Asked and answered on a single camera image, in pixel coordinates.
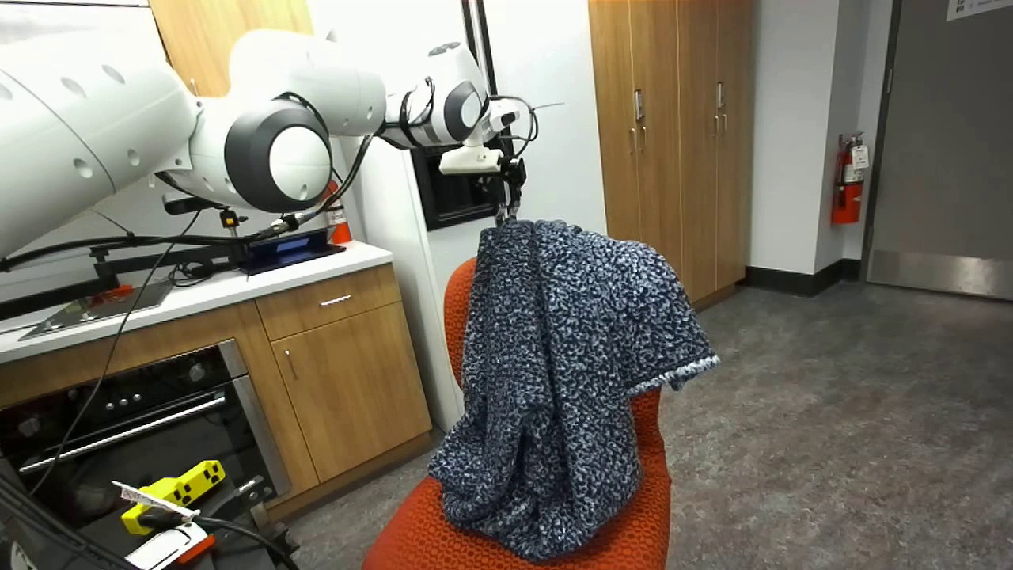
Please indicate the blue speckled fleece blanket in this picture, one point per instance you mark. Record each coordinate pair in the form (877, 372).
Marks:
(623, 281)

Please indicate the yellow black handheld device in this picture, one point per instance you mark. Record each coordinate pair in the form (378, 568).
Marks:
(174, 489)

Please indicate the orange fabric chair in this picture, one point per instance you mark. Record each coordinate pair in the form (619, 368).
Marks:
(558, 457)

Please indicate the red fire extinguisher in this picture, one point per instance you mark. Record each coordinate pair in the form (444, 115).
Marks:
(850, 182)

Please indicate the white countertop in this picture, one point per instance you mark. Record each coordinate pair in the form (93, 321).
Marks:
(193, 298)

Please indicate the black stereo camera on stand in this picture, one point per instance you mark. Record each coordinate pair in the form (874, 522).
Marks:
(199, 245)

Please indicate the black built-in oven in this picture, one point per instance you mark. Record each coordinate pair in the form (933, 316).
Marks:
(69, 449)

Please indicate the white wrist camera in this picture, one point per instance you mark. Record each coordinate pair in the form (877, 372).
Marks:
(468, 158)

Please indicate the blue flat box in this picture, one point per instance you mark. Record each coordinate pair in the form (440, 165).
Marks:
(286, 252)

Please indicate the tall wooden cabinet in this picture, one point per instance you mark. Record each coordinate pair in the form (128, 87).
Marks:
(676, 131)

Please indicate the wooden base cabinet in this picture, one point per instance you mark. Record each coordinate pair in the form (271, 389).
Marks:
(329, 365)

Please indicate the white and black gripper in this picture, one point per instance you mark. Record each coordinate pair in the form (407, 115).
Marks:
(507, 178)

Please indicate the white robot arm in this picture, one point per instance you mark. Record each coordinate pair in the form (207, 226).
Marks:
(84, 119)

